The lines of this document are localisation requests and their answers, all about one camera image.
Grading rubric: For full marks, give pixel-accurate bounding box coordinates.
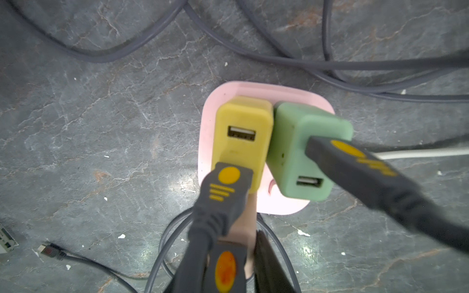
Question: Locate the pink power strip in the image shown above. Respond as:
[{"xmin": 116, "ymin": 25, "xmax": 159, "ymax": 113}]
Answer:
[{"xmin": 198, "ymin": 81, "xmax": 335, "ymax": 216}]

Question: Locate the yellow plug grey cable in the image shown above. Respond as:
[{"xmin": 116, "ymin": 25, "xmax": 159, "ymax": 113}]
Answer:
[{"xmin": 0, "ymin": 0, "xmax": 469, "ymax": 293}]

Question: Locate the brown pink charger plug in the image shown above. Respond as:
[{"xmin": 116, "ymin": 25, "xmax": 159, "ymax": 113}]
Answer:
[{"xmin": 219, "ymin": 193, "xmax": 257, "ymax": 280}]

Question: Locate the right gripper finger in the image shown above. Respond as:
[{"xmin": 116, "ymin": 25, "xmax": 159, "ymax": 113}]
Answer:
[{"xmin": 254, "ymin": 230, "xmax": 295, "ymax": 293}]

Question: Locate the grey mp3 player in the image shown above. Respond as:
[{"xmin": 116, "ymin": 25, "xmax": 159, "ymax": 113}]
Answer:
[{"xmin": 0, "ymin": 225, "xmax": 18, "ymax": 254}]

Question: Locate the white power strip cord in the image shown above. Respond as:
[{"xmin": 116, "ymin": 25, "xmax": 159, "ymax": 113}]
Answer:
[{"xmin": 371, "ymin": 146, "xmax": 469, "ymax": 161}]

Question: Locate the green charger plug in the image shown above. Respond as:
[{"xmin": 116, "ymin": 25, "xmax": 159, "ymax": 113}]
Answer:
[{"xmin": 266, "ymin": 102, "xmax": 354, "ymax": 201}]

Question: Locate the yellow charger plug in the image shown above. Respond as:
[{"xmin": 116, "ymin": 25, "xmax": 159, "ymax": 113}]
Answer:
[{"xmin": 211, "ymin": 96, "xmax": 274, "ymax": 194}]

